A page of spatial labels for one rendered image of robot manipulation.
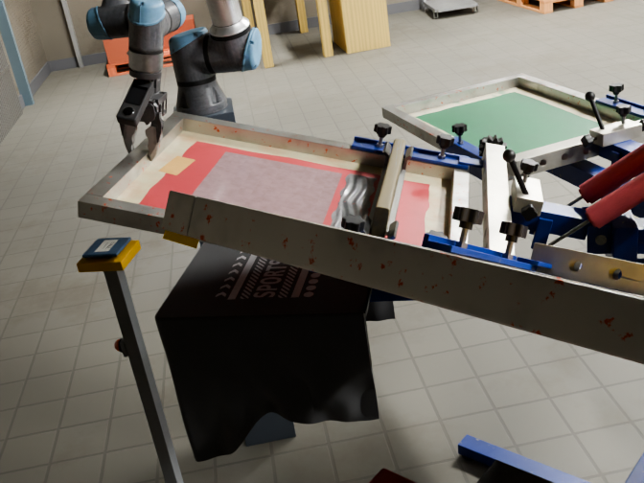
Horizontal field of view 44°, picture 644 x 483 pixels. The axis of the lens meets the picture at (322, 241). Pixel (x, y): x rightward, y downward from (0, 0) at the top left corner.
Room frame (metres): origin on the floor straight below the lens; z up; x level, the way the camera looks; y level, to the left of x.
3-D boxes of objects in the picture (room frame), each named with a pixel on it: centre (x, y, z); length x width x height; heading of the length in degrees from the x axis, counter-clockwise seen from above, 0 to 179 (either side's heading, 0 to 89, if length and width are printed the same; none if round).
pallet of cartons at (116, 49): (9.08, 1.54, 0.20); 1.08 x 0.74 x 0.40; 94
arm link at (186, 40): (2.31, 0.29, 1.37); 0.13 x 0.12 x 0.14; 74
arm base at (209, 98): (2.31, 0.29, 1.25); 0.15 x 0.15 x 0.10
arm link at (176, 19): (1.87, 0.30, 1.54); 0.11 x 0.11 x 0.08; 74
